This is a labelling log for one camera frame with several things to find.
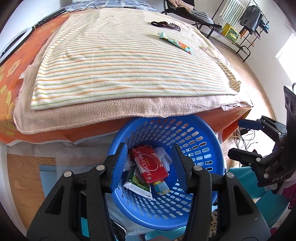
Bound green white milk carton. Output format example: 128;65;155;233
123;166;153;200

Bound red tissue box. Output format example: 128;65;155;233
130;145;169;184

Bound white silicone wristband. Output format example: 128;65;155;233
200;46;220;60

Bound brown chocolate bar wrapper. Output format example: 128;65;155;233
163;22;181;32

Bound teal grapefruit tube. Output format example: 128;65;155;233
158;32;193;55

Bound white colourful paper wrapper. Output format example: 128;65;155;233
153;180;170;195

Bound orange floral bedsheet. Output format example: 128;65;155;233
1;15;251;146

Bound blue plastic laundry basket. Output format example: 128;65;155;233
109;115;224;230

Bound pink beige towel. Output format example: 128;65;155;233
13;8;251;135

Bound yellow crate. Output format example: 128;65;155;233
221;23;240;44

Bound black clothes rack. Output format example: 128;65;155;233
202;1;269;62

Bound dark hanging jacket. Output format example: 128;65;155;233
239;5;262;35

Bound green striped hanging towel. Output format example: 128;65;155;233
220;0;250;27

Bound striped garment on chair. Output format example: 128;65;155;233
190;9;214;25

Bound black folding chair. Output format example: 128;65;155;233
162;0;222;38

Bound pink clothes on chair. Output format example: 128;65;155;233
170;0;194;9

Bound striped cream towel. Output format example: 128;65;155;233
30;8;240;110

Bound black tripod stand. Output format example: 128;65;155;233
32;8;66;29

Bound blue checked bedsheet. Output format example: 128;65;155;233
65;0;158;12

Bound floor cables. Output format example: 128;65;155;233
231;128;271;158

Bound white ring light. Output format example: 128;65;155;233
1;27;33;65

